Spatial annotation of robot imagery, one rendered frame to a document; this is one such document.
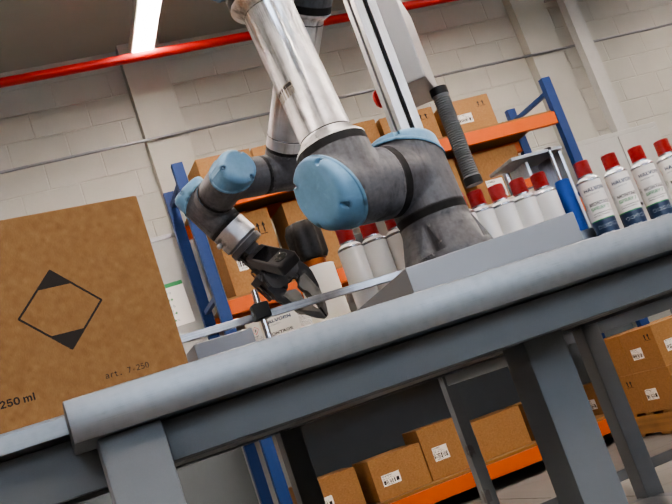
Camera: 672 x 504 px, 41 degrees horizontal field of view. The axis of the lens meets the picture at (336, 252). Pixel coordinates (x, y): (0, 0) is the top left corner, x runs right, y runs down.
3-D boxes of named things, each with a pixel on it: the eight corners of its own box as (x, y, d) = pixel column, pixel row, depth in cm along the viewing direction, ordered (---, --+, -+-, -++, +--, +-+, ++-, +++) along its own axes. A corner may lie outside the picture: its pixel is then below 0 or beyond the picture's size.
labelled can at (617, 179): (644, 240, 202) (610, 156, 205) (659, 234, 197) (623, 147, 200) (626, 246, 200) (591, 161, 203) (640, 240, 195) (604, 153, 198)
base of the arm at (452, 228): (474, 268, 154) (451, 215, 156) (515, 240, 140) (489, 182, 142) (397, 295, 148) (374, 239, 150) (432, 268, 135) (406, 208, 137)
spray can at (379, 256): (409, 315, 181) (375, 220, 185) (415, 310, 176) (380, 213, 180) (385, 323, 180) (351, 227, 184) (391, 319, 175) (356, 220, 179)
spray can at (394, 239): (436, 305, 181) (401, 211, 185) (438, 302, 176) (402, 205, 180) (411, 314, 181) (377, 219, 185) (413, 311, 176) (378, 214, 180)
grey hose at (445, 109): (478, 185, 181) (442, 90, 184) (486, 179, 178) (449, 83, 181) (463, 189, 180) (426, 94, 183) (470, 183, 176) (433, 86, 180)
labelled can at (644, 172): (671, 232, 204) (636, 149, 208) (685, 225, 199) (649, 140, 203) (653, 238, 202) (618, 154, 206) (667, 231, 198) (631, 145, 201)
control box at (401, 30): (441, 97, 188) (410, 16, 192) (426, 76, 172) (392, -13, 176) (397, 116, 191) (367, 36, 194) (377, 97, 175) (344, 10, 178)
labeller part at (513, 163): (538, 165, 214) (537, 161, 214) (562, 147, 204) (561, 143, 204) (490, 178, 210) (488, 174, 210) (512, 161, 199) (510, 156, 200)
